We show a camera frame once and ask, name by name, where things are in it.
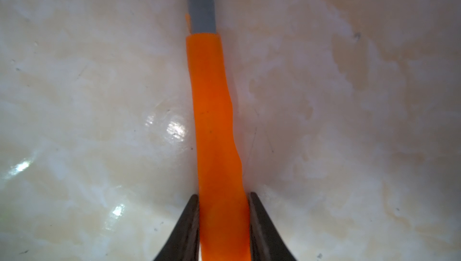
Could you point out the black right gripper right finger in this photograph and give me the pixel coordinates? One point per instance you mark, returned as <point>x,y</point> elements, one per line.
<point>266,242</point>

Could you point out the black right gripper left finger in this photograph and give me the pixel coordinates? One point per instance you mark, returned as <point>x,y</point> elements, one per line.
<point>183,242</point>

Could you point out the orange handle sickle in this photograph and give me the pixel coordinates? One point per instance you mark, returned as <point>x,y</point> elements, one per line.
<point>223,207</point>

